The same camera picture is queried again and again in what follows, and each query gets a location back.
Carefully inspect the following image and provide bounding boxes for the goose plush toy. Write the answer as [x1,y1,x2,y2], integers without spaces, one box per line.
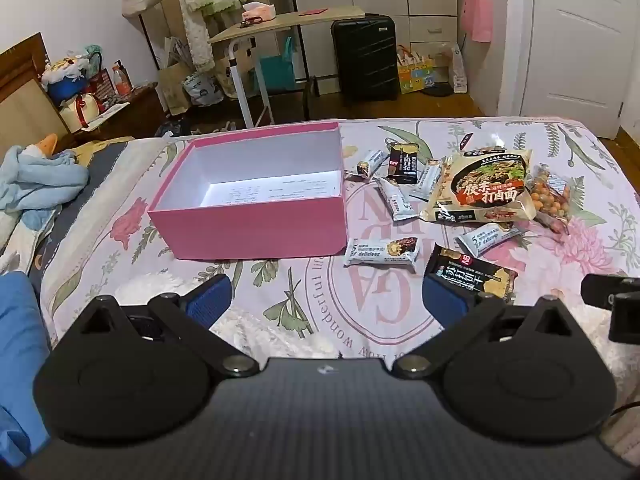
[25,132,76,161]

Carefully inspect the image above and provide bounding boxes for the grey bed sheet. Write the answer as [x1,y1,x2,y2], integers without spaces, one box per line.
[30,137,166,281]

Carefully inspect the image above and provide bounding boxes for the teal bag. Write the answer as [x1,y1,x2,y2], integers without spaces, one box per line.
[257,35,298,92]

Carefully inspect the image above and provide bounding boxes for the pink paper bag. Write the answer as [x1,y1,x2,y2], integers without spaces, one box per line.
[459,0,493,43]

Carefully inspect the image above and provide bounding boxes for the white door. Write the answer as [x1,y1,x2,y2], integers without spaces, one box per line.
[505,0,640,141]

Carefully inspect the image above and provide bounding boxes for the cream gift box red ribbon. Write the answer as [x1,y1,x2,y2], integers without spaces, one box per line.
[60,92,106,131]

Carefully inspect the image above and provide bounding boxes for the pink cardboard box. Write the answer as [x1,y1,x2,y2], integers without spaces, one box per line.
[147,121,348,262]

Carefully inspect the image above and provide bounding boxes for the white snack bar packet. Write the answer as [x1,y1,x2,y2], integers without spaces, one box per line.
[376,177,421,222]
[454,224,521,258]
[409,157,443,201]
[345,149,386,181]
[343,237,422,268]

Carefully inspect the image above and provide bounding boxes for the white printed plastic bag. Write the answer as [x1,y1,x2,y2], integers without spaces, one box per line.
[182,74,223,107]

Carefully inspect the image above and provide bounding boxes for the black bag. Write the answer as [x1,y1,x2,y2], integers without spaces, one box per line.
[155,117,193,138]

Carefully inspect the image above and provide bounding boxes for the blue cloth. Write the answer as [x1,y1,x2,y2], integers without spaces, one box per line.
[0,270,51,466]

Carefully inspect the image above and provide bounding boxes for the wooden nightstand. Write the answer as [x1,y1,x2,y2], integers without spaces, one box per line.
[65,85,168,141]

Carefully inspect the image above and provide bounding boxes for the wooden side table white legs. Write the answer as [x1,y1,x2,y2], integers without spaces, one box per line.
[210,5,366,128]

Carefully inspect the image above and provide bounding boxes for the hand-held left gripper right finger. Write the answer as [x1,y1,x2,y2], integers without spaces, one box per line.
[392,272,586,378]

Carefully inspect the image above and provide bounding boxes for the slippers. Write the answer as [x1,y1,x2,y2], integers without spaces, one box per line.
[192,120,241,136]

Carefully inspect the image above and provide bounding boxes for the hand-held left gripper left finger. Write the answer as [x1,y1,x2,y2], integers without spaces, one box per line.
[70,274,260,378]

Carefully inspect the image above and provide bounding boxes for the instant noodle packet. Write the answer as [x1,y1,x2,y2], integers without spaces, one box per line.
[420,146,538,224]

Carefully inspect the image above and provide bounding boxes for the colourful gift bag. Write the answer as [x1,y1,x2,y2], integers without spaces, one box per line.
[396,45,451,95]

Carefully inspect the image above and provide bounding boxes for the light blue blanket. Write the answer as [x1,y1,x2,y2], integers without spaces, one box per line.
[0,145,91,226]

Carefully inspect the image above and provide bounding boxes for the wooden headboard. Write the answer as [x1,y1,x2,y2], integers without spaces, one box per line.
[0,32,73,161]

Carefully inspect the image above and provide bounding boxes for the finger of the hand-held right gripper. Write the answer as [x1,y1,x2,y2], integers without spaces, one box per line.
[581,273,640,307]
[610,292,640,345]

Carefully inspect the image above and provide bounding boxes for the orange bottle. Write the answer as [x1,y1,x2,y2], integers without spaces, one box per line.
[112,60,132,96]

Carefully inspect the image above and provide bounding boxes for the pink tissue box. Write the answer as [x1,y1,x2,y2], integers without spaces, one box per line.
[241,2,277,21]

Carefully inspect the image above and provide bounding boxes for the fluffy white coat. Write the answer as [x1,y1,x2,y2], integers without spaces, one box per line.
[172,0,256,73]

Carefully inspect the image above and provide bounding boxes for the brown paper bag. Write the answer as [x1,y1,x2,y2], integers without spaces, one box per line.
[214,52,238,98]
[159,37,193,115]

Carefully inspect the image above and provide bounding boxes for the small dark snack packet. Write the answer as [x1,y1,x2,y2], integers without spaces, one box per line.
[387,142,421,184]

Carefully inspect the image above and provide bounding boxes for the black suitcase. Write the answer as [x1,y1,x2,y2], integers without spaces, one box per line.
[330,14,401,103]

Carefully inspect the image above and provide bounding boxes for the black cracker packet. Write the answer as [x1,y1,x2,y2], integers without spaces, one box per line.
[425,242,518,306]

